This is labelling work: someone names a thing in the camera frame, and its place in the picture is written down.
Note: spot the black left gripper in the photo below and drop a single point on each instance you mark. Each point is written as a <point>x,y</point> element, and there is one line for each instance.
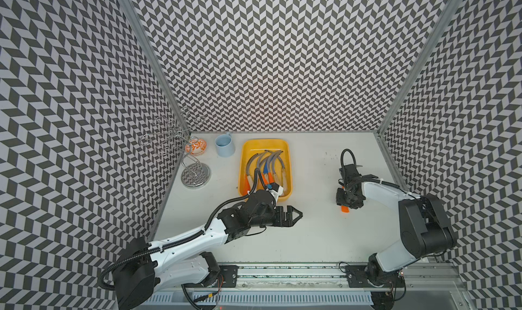
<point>281,222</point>

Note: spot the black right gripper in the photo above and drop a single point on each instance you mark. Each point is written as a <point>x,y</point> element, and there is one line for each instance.
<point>340,199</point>

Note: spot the grey sickle wooden handle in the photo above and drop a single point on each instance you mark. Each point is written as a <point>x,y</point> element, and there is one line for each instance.
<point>284,182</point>

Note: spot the sickle wooden handle group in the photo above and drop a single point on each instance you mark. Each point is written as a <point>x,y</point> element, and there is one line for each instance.
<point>260,165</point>

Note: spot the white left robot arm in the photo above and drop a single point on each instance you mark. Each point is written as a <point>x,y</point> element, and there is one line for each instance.
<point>186,259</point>

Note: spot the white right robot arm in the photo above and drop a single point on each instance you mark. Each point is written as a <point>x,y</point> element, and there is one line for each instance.
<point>424,225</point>

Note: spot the yellow plastic storage box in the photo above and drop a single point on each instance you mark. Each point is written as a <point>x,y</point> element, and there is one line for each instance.
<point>260,145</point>

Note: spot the light blue ceramic cup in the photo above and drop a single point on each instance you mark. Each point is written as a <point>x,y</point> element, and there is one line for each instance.
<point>224,145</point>

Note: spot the orange patterned white bowl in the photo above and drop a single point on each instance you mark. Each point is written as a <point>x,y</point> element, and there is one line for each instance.
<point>196,146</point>

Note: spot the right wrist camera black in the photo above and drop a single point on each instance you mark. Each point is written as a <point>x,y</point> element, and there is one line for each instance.
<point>349,173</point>

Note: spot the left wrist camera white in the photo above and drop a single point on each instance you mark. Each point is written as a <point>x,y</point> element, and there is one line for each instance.
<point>275,190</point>

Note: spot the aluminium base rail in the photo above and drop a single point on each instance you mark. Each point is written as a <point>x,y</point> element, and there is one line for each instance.
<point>337,285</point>

